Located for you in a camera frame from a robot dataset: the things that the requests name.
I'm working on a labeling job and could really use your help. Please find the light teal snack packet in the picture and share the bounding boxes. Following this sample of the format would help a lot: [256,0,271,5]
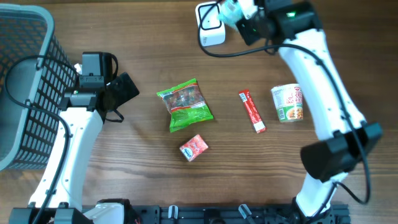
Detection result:
[218,0,244,30]

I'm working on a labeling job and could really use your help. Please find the green gummy candy bag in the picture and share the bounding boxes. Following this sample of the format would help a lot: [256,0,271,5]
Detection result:
[157,78,214,133]

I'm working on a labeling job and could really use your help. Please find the cup noodles white green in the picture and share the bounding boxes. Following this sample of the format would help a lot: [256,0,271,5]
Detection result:
[271,83,303,123]

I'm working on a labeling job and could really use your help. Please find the small red snack packet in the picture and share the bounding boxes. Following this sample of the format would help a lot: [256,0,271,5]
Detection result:
[180,134,208,162]

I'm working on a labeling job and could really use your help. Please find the red stick snack packet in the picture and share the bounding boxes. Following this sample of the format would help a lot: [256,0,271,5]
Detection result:
[239,90,267,133]

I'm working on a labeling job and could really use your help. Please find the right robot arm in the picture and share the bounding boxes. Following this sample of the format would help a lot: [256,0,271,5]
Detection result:
[238,1,382,222]

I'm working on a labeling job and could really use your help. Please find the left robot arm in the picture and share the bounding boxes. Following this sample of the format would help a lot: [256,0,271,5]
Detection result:
[9,73,139,223]

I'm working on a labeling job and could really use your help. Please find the white barcode scanner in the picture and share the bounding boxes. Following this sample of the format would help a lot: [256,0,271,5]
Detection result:
[195,1,226,47]

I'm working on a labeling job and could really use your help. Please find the grey plastic mesh basket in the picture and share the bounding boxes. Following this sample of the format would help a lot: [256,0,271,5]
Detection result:
[1,3,76,170]

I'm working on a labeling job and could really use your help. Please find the right black camera cable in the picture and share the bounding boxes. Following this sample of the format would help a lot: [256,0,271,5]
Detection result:
[197,1,373,205]

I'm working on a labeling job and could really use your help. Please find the black camera cable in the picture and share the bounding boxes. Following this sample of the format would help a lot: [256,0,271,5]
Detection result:
[3,55,78,224]
[197,1,373,205]

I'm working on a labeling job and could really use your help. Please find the left black camera cable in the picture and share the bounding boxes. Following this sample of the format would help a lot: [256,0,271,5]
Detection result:
[3,55,78,224]

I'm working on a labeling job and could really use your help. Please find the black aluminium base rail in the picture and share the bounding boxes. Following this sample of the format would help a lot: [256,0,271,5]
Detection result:
[124,203,351,224]

